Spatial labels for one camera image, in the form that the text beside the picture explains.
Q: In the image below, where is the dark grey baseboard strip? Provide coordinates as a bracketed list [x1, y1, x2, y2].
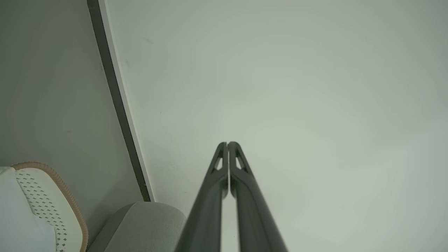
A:
[87, 0, 152, 202]

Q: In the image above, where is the grey fabric sofa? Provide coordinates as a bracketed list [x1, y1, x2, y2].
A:
[86, 201, 187, 252]

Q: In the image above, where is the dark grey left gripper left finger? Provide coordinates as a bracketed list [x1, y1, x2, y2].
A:
[174, 142, 229, 252]

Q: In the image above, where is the white laundry basket tan rim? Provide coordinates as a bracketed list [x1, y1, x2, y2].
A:
[0, 162, 89, 252]

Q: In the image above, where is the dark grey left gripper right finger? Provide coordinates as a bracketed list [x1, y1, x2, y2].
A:
[227, 141, 289, 252]

